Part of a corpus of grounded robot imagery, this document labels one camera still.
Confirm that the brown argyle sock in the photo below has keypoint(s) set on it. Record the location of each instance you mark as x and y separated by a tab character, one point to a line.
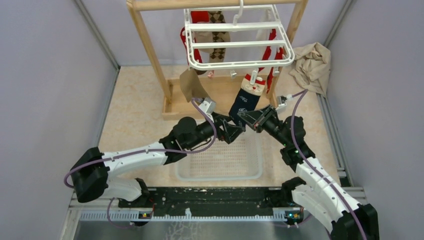
218	54

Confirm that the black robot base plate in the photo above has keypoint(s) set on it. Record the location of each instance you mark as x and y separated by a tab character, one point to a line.
220	203

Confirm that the white plastic basket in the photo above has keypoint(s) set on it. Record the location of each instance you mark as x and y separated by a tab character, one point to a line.
240	160

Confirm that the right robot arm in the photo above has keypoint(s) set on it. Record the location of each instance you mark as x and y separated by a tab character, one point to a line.
342	215

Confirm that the beige crumpled cloth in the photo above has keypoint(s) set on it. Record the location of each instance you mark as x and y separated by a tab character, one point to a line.
311	67

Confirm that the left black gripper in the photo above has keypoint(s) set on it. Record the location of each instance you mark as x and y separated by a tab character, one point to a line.
232	131

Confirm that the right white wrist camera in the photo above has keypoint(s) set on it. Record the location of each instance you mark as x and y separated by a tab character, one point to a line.
283	102

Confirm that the red santa sock left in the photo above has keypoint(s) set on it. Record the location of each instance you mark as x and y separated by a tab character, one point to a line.
197	17

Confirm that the white clip drying hanger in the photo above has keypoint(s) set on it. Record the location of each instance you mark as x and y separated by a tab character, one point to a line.
258	39

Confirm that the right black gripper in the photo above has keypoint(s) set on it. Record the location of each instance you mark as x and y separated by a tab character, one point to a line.
254	117

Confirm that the navy santa sock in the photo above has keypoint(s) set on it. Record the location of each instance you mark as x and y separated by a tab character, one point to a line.
247	98

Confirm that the tan brown sock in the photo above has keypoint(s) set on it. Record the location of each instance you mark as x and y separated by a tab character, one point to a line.
191	86

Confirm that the pink clothespin clip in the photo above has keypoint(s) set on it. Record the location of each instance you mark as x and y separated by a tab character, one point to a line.
211	74

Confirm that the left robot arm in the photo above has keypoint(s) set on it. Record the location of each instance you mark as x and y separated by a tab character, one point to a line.
96	173

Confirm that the wooden hanger stand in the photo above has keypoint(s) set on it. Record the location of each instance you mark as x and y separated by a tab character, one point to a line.
223	88

